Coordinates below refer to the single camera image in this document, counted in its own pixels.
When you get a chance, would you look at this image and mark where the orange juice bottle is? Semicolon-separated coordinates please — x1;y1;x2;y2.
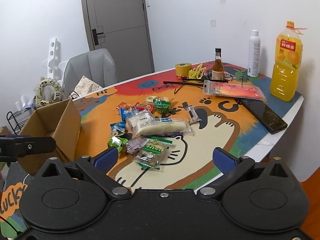
270;21;303;102

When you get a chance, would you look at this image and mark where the dotted beige cushion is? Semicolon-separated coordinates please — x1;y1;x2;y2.
74;76;102;96

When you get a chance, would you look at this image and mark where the panda pattern neck pillow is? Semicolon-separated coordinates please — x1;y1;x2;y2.
35;77;62;107

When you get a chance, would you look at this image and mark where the orange small snack packet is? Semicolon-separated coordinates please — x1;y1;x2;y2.
117;102;131;110

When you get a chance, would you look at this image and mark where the blue candy packet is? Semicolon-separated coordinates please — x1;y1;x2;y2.
110;121;126;137

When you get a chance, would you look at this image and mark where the black smartphone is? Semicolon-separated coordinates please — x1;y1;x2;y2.
240;99;287;134

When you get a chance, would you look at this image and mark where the grey chair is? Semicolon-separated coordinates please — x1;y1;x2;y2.
63;48;118;92

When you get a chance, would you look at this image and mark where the small brown glass bottle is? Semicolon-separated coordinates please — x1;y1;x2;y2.
212;48;224;80

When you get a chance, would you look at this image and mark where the cardboard box on table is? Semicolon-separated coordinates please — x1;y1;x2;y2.
18;99;81;176

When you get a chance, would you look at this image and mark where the black wire shoe rack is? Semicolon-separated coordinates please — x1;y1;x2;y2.
6;109;33;135

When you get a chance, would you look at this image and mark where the green white cracker package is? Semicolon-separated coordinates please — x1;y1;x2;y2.
132;136;173;170

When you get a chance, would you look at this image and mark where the long white cake package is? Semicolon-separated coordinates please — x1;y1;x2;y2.
126;118;191;137

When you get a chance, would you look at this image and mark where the red candy bar packet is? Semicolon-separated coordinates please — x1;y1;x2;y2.
135;102;154;112

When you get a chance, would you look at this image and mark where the dark green snack packet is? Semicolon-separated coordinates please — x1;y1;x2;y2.
153;100;171;114

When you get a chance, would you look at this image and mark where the purple snack packet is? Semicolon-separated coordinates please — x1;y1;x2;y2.
126;137;148;154

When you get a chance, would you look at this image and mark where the white spray can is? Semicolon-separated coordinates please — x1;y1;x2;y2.
247;30;261;77

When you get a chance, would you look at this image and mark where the blue cookie packet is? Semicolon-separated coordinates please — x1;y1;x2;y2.
119;108;133;122

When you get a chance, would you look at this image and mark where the black metal rack rod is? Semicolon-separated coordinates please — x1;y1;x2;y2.
163;78;228;87

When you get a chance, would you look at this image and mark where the yellow tape roll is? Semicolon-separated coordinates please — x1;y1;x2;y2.
175;63;192;77

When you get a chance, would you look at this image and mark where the red packet in clear bag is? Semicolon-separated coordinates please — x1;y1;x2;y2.
203;80;267;101

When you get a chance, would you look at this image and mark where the beige cracker package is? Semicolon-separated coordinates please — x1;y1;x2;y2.
144;95;171;104

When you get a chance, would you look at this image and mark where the yellow hair claw clip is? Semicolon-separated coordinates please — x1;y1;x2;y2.
188;63;206;79

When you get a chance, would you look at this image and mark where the black door handle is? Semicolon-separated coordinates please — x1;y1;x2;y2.
92;29;104;46

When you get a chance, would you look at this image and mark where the white wall shelf bracket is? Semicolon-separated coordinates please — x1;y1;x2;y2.
42;37;68;81

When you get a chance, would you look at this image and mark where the green candy packet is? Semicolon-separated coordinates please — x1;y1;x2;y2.
108;134;131;153

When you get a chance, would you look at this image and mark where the square white cake package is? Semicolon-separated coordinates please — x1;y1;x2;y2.
128;110;153;123

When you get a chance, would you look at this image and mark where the colourful cartoon table mat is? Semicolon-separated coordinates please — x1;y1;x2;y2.
0;61;302;238

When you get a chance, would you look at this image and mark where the grey door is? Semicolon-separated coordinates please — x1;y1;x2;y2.
81;0;155;81

